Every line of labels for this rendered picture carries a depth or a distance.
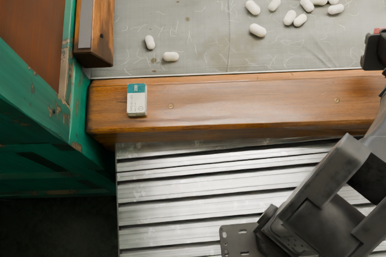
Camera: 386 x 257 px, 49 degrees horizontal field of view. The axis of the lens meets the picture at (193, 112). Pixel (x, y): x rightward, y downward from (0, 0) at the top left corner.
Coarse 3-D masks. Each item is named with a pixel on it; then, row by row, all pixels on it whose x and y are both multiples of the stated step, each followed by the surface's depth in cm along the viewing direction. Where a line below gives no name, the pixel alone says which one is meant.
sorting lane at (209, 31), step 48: (144, 0) 92; (192, 0) 92; (240, 0) 91; (288, 0) 90; (384, 0) 89; (144, 48) 89; (192, 48) 88; (240, 48) 88; (288, 48) 87; (336, 48) 87
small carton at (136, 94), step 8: (128, 88) 81; (136, 88) 81; (144, 88) 81; (128, 96) 81; (136, 96) 81; (144, 96) 81; (128, 104) 80; (136, 104) 80; (144, 104) 80; (128, 112) 80; (136, 112) 80; (144, 112) 80
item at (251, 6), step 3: (249, 0) 89; (246, 3) 89; (249, 3) 88; (252, 3) 88; (255, 3) 88; (246, 6) 89; (249, 6) 88; (252, 6) 88; (255, 6) 88; (258, 6) 88; (249, 9) 89; (252, 9) 88; (255, 9) 88; (258, 9) 88; (252, 12) 88; (255, 12) 88; (258, 12) 88
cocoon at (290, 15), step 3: (288, 12) 88; (291, 12) 87; (294, 12) 87; (285, 15) 88; (288, 15) 87; (291, 15) 87; (294, 15) 87; (285, 18) 87; (288, 18) 87; (291, 18) 87; (294, 18) 88; (285, 21) 87; (288, 21) 87; (291, 21) 87; (285, 24) 88; (288, 24) 87
